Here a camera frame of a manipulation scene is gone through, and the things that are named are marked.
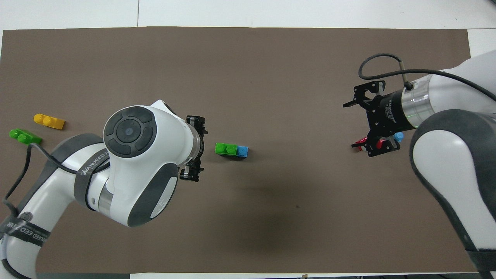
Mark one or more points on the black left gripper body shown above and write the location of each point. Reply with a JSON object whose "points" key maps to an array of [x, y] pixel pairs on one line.
{"points": [[201, 146]]}

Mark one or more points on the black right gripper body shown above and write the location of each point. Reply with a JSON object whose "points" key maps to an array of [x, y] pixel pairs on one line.
{"points": [[389, 112]]}

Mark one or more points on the green two-stud block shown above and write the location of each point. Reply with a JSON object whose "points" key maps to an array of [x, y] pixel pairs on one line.
{"points": [[225, 149], [25, 137]]}

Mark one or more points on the blue three-stud block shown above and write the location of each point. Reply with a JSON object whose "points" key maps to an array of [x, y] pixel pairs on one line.
{"points": [[242, 151], [398, 136]]}

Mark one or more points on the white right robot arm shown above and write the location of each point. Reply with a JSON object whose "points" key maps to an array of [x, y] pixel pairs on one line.
{"points": [[457, 155]]}

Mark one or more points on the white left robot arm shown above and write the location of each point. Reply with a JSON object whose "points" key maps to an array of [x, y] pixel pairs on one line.
{"points": [[135, 155]]}

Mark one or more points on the red one-stud block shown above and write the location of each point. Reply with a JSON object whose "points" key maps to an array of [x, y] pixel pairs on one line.
{"points": [[383, 144], [361, 142]]}

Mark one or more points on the yellow two-stud block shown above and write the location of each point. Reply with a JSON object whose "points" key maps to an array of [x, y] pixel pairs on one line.
{"points": [[50, 122]]}

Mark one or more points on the brown table mat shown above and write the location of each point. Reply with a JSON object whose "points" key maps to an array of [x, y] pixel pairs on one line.
{"points": [[248, 77]]}

